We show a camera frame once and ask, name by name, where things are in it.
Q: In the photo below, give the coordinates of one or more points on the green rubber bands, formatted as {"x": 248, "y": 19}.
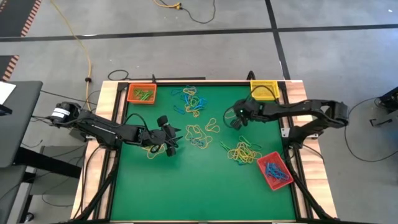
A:
{"x": 253, "y": 145}
{"x": 143, "y": 94}

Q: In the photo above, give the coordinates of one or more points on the orange plastic basket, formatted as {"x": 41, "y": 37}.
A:
{"x": 130, "y": 94}

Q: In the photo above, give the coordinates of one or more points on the blue rubber band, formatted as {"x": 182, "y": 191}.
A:
{"x": 174, "y": 90}
{"x": 186, "y": 99}
{"x": 202, "y": 101}
{"x": 179, "y": 110}

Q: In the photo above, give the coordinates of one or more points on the green rubber band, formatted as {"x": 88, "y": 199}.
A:
{"x": 194, "y": 100}
{"x": 225, "y": 147}

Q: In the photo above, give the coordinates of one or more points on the yellow rubber band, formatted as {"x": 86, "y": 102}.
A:
{"x": 212, "y": 126}
{"x": 229, "y": 115}
{"x": 195, "y": 114}
{"x": 189, "y": 91}

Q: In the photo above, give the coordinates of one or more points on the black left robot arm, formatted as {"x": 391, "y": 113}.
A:
{"x": 102, "y": 126}

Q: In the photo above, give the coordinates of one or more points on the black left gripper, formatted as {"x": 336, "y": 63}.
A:
{"x": 158, "y": 137}

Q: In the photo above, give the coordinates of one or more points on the wooden table side panel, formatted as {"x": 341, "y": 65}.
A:
{"x": 107, "y": 90}
{"x": 317, "y": 174}

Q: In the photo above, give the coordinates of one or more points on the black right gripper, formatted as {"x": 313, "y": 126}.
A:
{"x": 245, "y": 113}

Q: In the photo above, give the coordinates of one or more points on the black equipment stand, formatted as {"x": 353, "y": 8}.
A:
{"x": 388, "y": 102}

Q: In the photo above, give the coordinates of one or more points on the yellow plastic basket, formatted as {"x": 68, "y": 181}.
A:
{"x": 264, "y": 95}

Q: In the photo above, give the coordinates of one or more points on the white paper sheet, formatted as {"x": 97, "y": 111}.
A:
{"x": 6, "y": 91}

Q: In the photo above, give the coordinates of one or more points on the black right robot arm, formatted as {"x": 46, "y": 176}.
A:
{"x": 295, "y": 108}

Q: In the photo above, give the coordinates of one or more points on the tangled blue rubber bands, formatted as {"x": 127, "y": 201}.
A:
{"x": 240, "y": 163}
{"x": 199, "y": 143}

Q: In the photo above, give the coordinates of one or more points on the grey desk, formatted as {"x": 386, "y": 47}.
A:
{"x": 21, "y": 124}

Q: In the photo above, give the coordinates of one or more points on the black caster wheel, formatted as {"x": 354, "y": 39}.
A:
{"x": 29, "y": 216}

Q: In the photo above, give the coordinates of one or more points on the black table frame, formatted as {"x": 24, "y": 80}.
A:
{"x": 217, "y": 84}

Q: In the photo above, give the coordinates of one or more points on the red plastic basket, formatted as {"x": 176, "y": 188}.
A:
{"x": 263, "y": 158}

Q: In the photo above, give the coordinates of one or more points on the blue rubber bands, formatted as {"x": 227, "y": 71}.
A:
{"x": 275, "y": 171}
{"x": 240, "y": 163}
{"x": 199, "y": 143}

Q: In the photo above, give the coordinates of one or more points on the tangled green rubber bands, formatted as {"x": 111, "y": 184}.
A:
{"x": 253, "y": 145}

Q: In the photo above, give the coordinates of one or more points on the black mat with striped edge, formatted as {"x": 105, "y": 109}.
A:
{"x": 6, "y": 67}
{"x": 15, "y": 15}

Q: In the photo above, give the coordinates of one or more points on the black desk leg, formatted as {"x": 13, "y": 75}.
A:
{"x": 46, "y": 163}

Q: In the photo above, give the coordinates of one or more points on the black clamp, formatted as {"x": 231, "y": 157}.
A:
{"x": 153, "y": 78}
{"x": 251, "y": 75}

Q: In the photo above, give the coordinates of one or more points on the green table mat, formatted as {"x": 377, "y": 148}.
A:
{"x": 202, "y": 193}

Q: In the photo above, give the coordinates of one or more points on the black flat bar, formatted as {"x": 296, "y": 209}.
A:
{"x": 168, "y": 78}

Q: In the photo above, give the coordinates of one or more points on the dark device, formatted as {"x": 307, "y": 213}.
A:
{"x": 4, "y": 110}

